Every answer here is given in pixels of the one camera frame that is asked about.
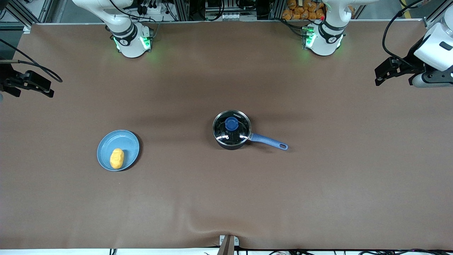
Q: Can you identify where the white power strip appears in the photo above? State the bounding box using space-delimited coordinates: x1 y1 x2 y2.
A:
206 12 245 21

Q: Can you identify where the brown table cloth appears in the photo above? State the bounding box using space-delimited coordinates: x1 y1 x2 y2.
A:
0 19 453 250

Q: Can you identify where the blue round plate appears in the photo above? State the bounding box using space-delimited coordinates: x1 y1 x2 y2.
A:
97 130 141 172

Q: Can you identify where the metal table edge bracket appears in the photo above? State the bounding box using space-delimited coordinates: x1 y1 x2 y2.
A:
217 234 240 255

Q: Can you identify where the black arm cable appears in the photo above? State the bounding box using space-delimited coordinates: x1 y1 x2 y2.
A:
382 0 427 69
0 38 63 83

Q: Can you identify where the pile of orange toy food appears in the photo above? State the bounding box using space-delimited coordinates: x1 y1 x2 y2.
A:
282 0 326 21

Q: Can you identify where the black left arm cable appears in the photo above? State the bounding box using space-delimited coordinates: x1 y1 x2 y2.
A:
382 0 427 69

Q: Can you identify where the dark pot with blue handle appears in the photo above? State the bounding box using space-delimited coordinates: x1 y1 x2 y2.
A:
212 110 289 151

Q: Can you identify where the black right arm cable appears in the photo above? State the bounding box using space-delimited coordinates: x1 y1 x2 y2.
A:
0 38 63 83

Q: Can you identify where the yellow potato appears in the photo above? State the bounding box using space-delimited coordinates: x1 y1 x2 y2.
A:
110 148 125 169

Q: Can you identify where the aluminium frame profile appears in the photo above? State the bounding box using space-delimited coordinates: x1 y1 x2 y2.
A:
0 0 53 34

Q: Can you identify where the glass lid with blue knob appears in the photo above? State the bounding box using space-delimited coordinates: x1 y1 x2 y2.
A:
213 110 252 147

